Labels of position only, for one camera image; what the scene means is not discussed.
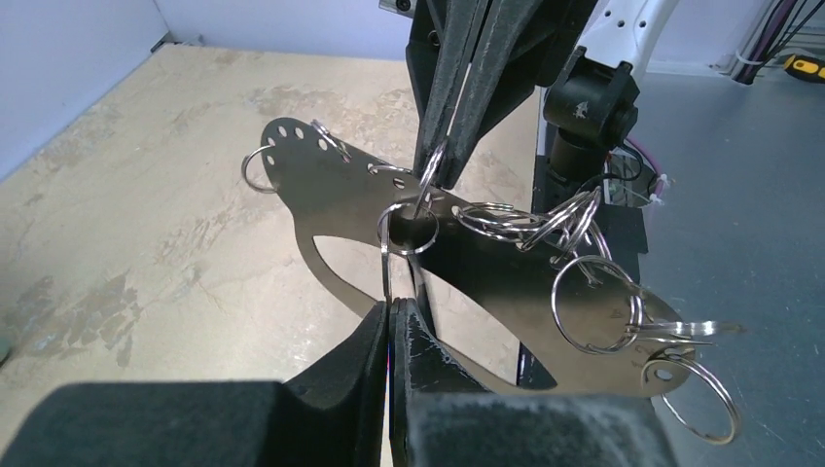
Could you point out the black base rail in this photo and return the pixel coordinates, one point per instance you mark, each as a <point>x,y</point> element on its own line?
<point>580,219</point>

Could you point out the aluminium frame rail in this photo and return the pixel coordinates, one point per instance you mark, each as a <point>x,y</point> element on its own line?
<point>399,7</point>

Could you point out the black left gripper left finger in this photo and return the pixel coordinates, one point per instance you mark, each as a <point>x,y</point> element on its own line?
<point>330,414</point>

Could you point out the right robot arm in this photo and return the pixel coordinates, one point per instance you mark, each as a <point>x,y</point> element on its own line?
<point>593,97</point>

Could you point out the yellow black screwdriver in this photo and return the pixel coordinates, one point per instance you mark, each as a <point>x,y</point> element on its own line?
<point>805,67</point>

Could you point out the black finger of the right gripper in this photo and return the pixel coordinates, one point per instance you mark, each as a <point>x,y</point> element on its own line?
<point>522,45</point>
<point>442,40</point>

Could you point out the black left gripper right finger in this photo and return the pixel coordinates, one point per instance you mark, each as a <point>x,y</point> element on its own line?
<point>440,415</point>

